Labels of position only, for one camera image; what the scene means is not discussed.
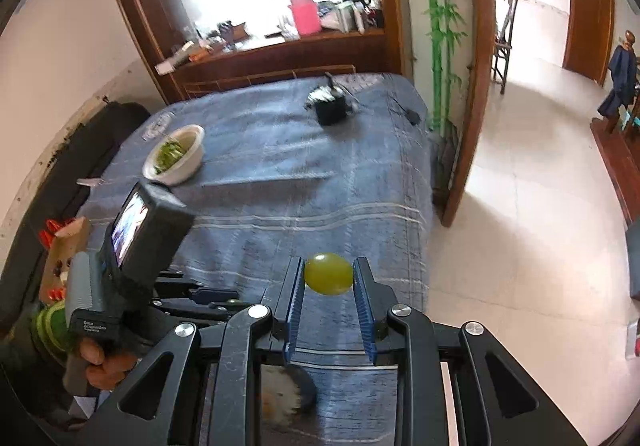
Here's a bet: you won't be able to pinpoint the brown wooden door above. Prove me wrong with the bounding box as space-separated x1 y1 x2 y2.
562 0 616 86

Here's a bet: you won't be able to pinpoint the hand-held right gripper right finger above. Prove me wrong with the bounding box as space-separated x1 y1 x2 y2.
350 256 588 446

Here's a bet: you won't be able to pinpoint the green grape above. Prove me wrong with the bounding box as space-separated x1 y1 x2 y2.
304 253 354 297

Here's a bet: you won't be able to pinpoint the black electric motor red label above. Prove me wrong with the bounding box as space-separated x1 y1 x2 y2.
260 365 317 427

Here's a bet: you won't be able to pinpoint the person's left hand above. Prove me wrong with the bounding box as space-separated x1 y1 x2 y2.
79 338 140 392

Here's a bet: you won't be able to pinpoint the black power adapter cable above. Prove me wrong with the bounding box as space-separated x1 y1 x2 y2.
392 98 423 127

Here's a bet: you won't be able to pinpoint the wooden chair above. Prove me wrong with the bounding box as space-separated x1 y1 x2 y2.
492 0 523 95

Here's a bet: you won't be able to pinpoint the pink bottle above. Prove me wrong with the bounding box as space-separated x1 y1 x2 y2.
289 0 322 37

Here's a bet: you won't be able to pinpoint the cardboard box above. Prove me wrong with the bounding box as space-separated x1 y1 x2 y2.
39 216 93 301

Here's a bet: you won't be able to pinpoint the green leafy vegetables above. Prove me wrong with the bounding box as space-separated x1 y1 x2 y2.
154 138 187 175

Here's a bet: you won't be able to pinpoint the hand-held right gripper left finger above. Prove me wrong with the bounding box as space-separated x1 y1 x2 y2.
117 256 307 446

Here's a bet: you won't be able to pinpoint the white flat box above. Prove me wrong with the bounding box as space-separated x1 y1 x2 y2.
154 50 196 75

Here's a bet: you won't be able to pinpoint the dark blue jacket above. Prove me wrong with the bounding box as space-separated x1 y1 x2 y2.
598 43 638 119

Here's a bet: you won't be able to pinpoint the green bamboo wall decal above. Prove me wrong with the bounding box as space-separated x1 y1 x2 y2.
417 0 473 137

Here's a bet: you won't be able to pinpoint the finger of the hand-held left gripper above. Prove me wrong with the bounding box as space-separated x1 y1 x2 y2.
151 302 249 325
156 272 242 305

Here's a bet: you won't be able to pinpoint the small black device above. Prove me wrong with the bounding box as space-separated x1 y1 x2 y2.
306 72 358 127

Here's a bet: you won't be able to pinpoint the white bowl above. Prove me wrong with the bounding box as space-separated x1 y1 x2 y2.
142 124 206 187

